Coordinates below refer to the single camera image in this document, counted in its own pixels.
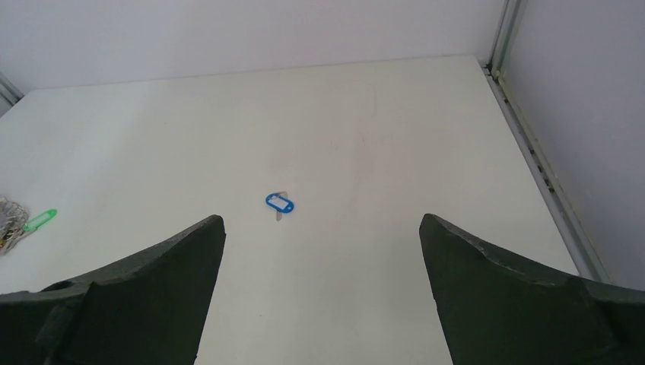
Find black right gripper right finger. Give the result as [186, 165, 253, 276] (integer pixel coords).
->
[419, 214, 644, 364]

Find blue key tag with key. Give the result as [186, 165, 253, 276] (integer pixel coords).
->
[265, 191, 295, 221]

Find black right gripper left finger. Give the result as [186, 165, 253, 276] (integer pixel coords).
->
[1, 215, 226, 364]

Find green key tag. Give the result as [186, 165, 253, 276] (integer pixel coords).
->
[24, 209, 58, 233]

